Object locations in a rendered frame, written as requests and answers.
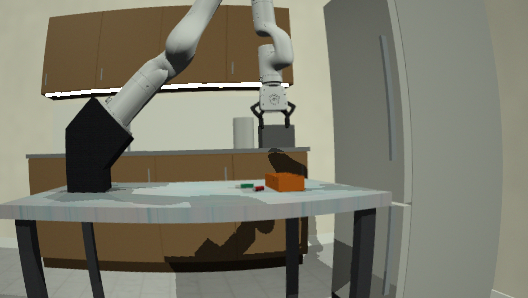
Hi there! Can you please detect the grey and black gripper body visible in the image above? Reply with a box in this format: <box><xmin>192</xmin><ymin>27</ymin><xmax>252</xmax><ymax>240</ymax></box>
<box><xmin>259</xmin><ymin>83</ymin><xmax>288</xmax><ymax>113</ymax></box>

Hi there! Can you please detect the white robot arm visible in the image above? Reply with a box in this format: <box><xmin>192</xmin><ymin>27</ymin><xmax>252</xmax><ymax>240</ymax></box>
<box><xmin>99</xmin><ymin>0</ymin><xmax>294</xmax><ymax>135</ymax></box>

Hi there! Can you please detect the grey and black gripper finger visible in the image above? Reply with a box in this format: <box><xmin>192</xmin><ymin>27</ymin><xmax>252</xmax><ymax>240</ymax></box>
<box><xmin>250</xmin><ymin>101</ymin><xmax>265</xmax><ymax>129</ymax></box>
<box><xmin>281</xmin><ymin>101</ymin><xmax>296</xmax><ymax>128</ymax></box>

